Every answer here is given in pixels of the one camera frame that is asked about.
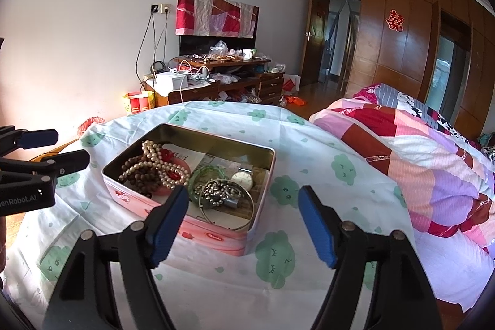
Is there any white pearl necklace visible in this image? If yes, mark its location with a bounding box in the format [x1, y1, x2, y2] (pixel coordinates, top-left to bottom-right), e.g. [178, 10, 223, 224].
[117, 139, 192, 188]

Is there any green jade bangle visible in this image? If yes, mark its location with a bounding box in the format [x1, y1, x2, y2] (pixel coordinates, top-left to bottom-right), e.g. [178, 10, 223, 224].
[188, 165, 227, 203]

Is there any person's left hand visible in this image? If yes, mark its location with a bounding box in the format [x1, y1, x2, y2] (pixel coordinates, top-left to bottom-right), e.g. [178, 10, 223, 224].
[0, 217, 7, 273]

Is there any small bin with red bag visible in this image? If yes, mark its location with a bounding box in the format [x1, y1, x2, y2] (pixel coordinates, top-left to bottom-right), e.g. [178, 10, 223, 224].
[77, 116, 106, 138]

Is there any thin silver bangle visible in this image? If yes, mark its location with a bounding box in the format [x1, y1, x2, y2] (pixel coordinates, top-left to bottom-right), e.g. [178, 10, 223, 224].
[197, 179, 256, 231]

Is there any pink jade bangle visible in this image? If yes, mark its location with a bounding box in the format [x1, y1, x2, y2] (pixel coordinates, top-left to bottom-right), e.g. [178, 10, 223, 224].
[153, 156, 191, 196]

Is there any white green patterned tablecloth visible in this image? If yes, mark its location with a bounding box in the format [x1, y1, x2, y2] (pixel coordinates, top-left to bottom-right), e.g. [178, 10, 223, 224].
[2, 101, 413, 329]

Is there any pink metal tin box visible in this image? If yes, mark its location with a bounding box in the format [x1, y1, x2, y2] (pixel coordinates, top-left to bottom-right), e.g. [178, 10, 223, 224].
[102, 124, 275, 256]

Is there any red yellow gift bag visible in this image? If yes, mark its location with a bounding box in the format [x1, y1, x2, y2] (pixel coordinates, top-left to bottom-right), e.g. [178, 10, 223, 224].
[123, 90, 155, 116]

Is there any silver wrist watch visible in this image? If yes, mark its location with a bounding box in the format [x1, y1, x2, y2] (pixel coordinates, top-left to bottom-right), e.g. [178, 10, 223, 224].
[231, 168, 254, 201]

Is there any white box device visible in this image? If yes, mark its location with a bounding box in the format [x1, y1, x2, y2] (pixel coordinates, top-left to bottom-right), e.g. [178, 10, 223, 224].
[155, 71, 189, 96]

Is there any orange item on floor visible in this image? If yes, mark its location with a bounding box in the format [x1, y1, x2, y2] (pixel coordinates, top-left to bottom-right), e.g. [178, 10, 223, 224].
[284, 96, 306, 106]

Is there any pink patchwork quilt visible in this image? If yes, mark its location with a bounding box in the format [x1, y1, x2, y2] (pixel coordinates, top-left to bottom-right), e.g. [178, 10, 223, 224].
[310, 84, 494, 311]

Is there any wooden TV cabinet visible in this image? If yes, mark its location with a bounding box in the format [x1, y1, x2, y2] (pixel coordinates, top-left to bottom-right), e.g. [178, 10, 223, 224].
[142, 55, 285, 106]

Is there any black television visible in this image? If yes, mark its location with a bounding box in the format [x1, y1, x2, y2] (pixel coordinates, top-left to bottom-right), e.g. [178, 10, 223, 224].
[179, 35, 257, 55]

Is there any wooden door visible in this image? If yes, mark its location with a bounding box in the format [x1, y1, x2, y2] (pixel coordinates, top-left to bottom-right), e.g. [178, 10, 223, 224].
[300, 0, 330, 86]

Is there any red patchwork TV cover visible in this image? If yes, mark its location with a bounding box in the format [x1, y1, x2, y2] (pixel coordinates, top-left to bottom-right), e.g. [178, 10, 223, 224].
[175, 0, 259, 38]

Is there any brown wooden wardrobe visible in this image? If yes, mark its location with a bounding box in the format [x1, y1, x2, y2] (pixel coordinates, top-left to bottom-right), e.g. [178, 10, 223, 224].
[345, 0, 494, 140]

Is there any red double happiness decoration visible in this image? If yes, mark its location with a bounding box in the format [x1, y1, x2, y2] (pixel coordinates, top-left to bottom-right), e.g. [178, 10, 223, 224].
[385, 9, 404, 33]

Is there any brown wooden bead bracelet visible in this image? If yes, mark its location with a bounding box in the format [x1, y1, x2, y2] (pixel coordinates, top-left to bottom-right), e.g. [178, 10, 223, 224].
[122, 154, 164, 199]

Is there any silver bead bracelet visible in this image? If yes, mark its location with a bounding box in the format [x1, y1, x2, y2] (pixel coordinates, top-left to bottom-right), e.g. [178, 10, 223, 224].
[194, 179, 243, 208]

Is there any wall power socket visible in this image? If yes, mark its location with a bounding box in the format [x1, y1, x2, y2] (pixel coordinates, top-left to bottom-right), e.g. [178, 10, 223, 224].
[150, 3, 170, 14]

